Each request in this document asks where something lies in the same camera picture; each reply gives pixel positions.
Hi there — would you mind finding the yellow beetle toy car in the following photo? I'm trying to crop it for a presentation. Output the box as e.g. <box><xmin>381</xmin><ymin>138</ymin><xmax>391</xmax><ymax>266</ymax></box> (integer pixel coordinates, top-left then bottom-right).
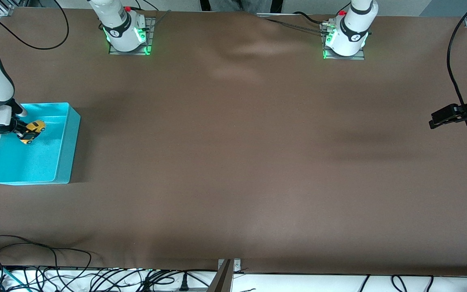
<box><xmin>18</xmin><ymin>120</ymin><xmax>46</xmax><ymax>145</ymax></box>

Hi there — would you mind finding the teal plastic bin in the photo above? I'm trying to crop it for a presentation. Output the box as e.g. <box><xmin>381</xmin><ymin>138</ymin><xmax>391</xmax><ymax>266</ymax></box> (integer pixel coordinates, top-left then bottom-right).
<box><xmin>0</xmin><ymin>102</ymin><xmax>81</xmax><ymax>186</ymax></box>

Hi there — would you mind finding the brown table cover cloth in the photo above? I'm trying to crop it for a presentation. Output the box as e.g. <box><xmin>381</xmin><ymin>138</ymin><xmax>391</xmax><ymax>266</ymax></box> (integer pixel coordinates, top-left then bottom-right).
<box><xmin>0</xmin><ymin>7</ymin><xmax>467</xmax><ymax>277</ymax></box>

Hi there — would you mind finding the person in grey trousers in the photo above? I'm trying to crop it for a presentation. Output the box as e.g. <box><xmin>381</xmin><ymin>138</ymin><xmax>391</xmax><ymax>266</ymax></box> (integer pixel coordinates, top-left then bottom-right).
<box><xmin>209</xmin><ymin>0</ymin><xmax>273</xmax><ymax>13</ymax></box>

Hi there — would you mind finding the black hanging loop cable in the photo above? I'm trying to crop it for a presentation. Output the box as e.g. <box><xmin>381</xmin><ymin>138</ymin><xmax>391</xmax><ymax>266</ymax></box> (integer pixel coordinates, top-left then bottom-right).
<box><xmin>0</xmin><ymin>0</ymin><xmax>70</xmax><ymax>51</ymax></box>

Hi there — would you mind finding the grey metal arm base plate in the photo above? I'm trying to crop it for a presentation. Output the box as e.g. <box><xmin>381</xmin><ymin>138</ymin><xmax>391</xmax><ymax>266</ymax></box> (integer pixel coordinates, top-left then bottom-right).
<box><xmin>322</xmin><ymin>22</ymin><xmax>366</xmax><ymax>61</ymax></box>
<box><xmin>109</xmin><ymin>17</ymin><xmax>153</xmax><ymax>56</ymax></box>

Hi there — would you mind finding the thick black base cable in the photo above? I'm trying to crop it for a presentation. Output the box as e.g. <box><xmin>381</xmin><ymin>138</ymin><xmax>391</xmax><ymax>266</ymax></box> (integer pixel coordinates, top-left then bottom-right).
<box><xmin>292</xmin><ymin>11</ymin><xmax>331</xmax><ymax>26</ymax></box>

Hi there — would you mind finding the thin black base cable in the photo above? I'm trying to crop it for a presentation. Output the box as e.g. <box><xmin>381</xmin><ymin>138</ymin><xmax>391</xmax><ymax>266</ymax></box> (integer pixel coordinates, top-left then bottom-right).
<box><xmin>257</xmin><ymin>14</ymin><xmax>327</xmax><ymax>35</ymax></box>
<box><xmin>148</xmin><ymin>9</ymin><xmax>172</xmax><ymax>29</ymax></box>

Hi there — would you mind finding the dark camera mount post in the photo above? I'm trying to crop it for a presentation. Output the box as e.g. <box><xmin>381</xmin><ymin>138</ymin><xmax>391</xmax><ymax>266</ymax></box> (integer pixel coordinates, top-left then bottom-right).
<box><xmin>207</xmin><ymin>260</ymin><xmax>233</xmax><ymax>292</ymax></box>

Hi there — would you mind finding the grey metal bracket plate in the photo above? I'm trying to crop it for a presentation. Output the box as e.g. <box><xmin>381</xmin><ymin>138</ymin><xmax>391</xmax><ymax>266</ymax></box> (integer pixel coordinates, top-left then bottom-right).
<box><xmin>217</xmin><ymin>258</ymin><xmax>242</xmax><ymax>273</ymax></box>

